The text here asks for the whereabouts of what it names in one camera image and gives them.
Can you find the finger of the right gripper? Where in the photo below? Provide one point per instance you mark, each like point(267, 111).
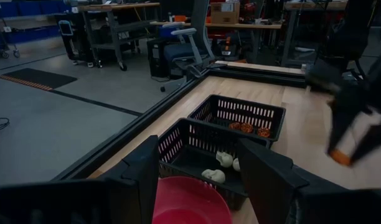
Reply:
point(338, 127)
point(371, 140)

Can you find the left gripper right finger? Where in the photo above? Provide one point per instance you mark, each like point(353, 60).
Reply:
point(265, 180)

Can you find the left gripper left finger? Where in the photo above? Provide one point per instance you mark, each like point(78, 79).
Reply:
point(137, 180)

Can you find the cream plastic skull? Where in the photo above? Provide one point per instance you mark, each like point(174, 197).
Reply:
point(213, 175)
point(224, 158)
point(236, 165)

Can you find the black slotted plastic basket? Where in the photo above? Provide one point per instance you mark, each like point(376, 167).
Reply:
point(218, 122)
point(190, 161)

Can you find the pink plastic bowl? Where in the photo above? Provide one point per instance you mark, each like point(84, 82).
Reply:
point(190, 202)

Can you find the wooden table with metal legs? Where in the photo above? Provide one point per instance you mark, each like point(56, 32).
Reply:
point(315, 4)

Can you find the black computer tower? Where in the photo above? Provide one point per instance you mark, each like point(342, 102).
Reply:
point(156, 59)

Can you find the white blue office chair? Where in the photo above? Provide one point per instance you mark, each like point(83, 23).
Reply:
point(178, 51)

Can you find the orange black vacuum cleaner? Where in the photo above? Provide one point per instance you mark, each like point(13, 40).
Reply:
point(226, 49)

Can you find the red tool box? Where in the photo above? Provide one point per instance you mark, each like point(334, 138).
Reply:
point(256, 9)

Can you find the black mat with hazard stripe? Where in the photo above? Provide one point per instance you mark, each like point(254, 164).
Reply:
point(38, 77)

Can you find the black stand with tablet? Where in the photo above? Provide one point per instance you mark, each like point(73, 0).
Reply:
point(75, 40)

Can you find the brown cardboard box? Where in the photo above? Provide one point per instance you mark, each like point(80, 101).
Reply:
point(224, 14)

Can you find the metal cart with wooden top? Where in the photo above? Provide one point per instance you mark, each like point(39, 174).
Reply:
point(122, 6)

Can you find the blue storage bin shelf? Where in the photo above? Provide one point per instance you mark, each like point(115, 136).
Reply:
point(28, 34)

